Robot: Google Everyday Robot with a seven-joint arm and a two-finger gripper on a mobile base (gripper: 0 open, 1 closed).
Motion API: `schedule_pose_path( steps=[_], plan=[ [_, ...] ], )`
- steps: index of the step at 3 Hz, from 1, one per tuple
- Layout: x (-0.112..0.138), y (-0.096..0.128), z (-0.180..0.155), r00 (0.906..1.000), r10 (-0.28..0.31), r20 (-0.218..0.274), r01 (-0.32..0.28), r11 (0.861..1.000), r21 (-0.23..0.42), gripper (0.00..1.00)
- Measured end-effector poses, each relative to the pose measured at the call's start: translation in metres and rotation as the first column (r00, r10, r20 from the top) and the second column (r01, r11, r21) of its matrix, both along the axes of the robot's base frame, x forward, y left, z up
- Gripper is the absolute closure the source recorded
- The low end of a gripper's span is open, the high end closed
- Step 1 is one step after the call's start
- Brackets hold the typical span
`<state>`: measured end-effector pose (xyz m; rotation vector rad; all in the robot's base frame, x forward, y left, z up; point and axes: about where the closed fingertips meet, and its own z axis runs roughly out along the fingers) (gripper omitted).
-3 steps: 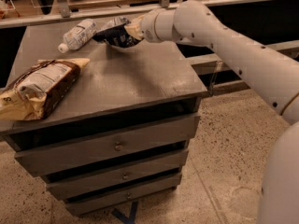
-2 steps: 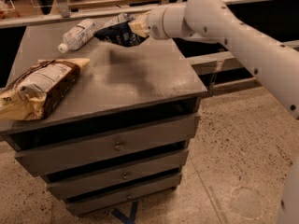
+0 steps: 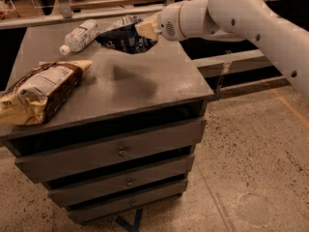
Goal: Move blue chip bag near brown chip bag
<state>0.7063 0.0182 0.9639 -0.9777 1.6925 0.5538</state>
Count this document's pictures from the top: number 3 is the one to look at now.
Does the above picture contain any grey drawer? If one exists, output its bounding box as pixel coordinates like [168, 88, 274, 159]
[68, 178, 187, 223]
[15, 118, 206, 183]
[47, 154, 194, 207]

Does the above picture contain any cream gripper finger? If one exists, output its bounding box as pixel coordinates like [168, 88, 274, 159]
[135, 13, 161, 41]

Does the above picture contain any top grey drawer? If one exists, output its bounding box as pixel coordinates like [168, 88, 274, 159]
[15, 118, 206, 183]

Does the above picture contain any brown chip bag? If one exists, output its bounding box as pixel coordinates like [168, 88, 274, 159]
[0, 60, 92, 125]

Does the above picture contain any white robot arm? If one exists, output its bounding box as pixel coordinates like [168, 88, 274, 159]
[135, 0, 309, 98]

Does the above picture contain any grey drawer cabinet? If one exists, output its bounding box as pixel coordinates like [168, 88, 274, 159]
[1, 40, 212, 212]

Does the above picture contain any white plastic bottle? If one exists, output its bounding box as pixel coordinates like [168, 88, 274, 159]
[60, 19, 99, 55]

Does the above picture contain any blue chip bag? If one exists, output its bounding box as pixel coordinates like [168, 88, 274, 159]
[96, 14, 157, 54]

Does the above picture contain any metal railing frame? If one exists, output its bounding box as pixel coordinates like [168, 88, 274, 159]
[0, 0, 309, 102]

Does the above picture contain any middle grey drawer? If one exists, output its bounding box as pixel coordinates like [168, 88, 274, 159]
[47, 154, 194, 207]

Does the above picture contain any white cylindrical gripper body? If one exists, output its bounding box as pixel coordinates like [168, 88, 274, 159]
[158, 2, 185, 41]

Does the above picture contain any bottom grey drawer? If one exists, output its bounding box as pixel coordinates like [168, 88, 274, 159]
[68, 178, 187, 223]

